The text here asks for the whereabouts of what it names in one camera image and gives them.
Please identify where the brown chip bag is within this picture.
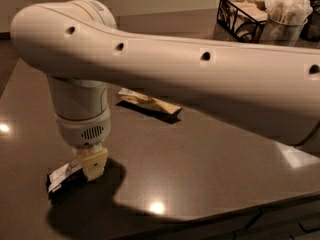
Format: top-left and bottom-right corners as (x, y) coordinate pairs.
(117, 88), (181, 115)

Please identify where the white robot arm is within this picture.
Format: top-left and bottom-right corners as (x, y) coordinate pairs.
(10, 0), (320, 179)

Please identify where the blueberry rxbar wrapper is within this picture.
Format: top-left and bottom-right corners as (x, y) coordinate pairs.
(46, 160), (87, 198)

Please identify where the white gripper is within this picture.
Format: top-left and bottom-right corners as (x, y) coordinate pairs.
(56, 109), (111, 181)

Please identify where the metal cup with packets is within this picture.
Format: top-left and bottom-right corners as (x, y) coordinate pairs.
(259, 0), (313, 47)

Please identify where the black wire napkin holder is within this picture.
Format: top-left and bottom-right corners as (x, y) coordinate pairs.
(217, 0), (267, 43)

